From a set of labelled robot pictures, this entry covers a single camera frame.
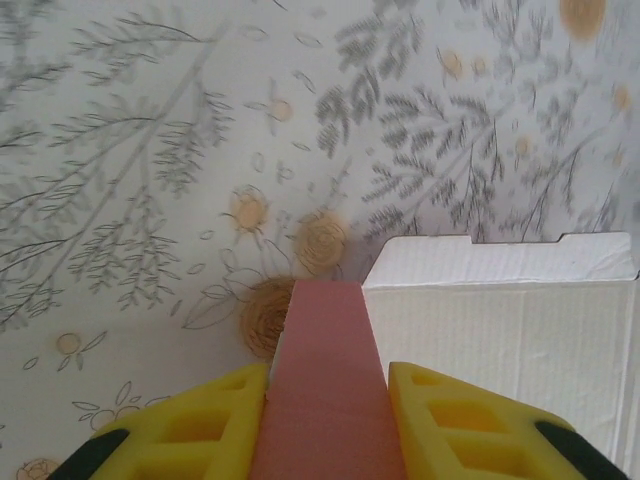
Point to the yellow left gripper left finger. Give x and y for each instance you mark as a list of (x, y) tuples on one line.
[(190, 430)]

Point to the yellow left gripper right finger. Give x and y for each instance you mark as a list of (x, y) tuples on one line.
[(475, 430)]

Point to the pink white paper box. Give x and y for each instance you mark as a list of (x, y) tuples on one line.
[(500, 325)]

